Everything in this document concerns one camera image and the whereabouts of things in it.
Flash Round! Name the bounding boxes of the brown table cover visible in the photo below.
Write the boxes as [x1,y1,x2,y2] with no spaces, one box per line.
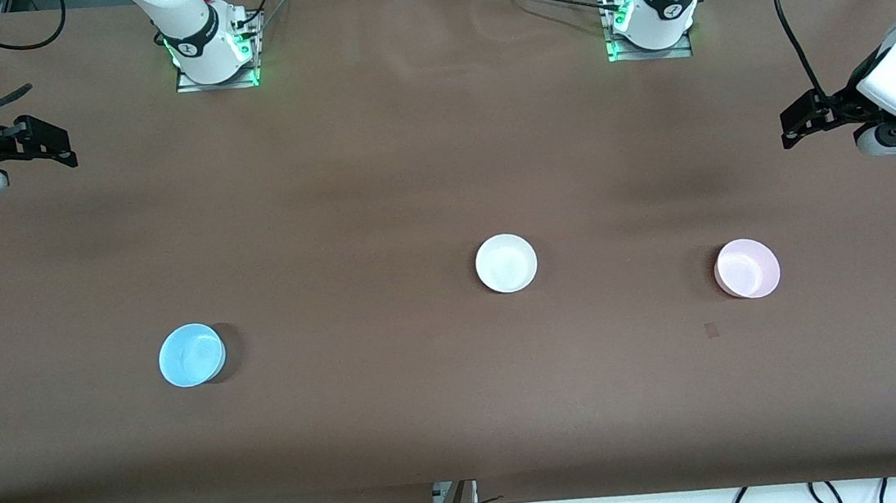
[0,0,896,503]

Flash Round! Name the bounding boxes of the light blue bowl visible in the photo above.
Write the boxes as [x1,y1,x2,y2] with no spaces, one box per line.
[155,320,230,391]

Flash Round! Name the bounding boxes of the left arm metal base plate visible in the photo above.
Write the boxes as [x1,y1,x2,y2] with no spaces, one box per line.
[601,0,695,66]

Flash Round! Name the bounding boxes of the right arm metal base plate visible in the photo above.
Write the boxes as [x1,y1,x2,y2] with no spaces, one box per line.
[169,7,268,95]

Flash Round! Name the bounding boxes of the white bowl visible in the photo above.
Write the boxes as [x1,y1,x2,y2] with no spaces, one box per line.
[472,231,541,296]

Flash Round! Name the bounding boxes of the pink bowl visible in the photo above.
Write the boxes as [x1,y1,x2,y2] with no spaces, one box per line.
[711,236,784,303]

